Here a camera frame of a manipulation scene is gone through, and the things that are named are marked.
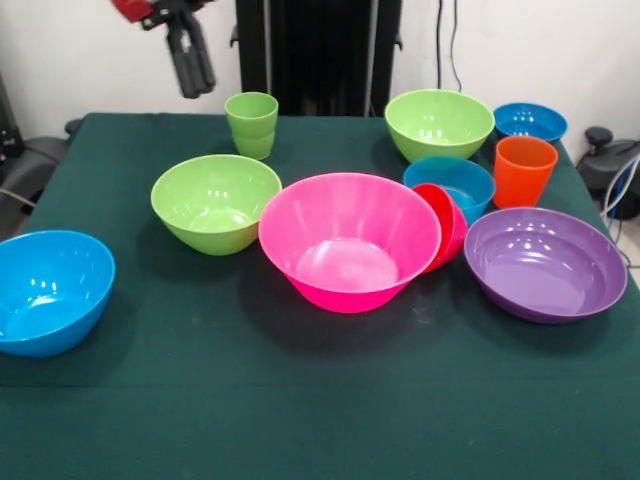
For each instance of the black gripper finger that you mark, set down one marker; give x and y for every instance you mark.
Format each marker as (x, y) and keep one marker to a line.
(182, 65)
(205, 65)

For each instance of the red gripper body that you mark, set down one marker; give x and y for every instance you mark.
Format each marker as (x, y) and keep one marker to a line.
(132, 10)

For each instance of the green plastic cup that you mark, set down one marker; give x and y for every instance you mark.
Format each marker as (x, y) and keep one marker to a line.
(251, 130)

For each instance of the large pink plastic bowl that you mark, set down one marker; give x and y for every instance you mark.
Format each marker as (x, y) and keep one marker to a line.
(350, 240)

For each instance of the green plastic bowl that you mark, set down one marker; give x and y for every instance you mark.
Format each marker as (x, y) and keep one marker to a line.
(215, 205)
(437, 127)

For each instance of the large light blue bowl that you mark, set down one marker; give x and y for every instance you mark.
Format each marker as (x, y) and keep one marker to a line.
(50, 295)

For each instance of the blue straight-sided bowl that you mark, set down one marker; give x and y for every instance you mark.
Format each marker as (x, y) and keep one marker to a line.
(450, 172)

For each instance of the small crimson plastic bowl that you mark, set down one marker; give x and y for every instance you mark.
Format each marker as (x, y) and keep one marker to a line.
(452, 235)

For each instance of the small dark blue bowl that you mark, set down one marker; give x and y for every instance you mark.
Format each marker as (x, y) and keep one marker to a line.
(530, 125)

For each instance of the orange plastic cup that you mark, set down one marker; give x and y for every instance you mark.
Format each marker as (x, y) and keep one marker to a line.
(522, 175)

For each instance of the dark green tablecloth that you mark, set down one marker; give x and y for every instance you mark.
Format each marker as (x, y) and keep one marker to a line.
(300, 390)

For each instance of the wide purple plastic bowl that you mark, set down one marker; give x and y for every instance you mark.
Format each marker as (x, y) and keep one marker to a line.
(545, 265)

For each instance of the black pedestal leg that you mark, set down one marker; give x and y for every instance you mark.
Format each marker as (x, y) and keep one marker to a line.
(597, 170)
(30, 170)

